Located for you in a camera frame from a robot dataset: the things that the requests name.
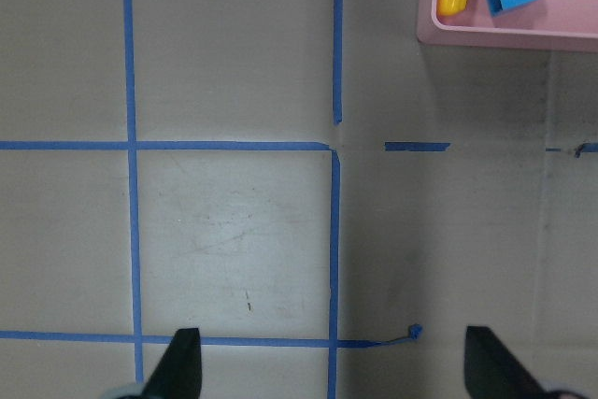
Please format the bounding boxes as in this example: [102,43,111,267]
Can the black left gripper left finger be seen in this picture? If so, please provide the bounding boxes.
[142,328,203,399]

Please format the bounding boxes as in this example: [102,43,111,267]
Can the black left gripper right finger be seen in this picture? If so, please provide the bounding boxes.
[463,325,548,399]

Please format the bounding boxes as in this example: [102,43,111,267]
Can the pink plastic box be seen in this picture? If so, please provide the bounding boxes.
[417,0,597,52]

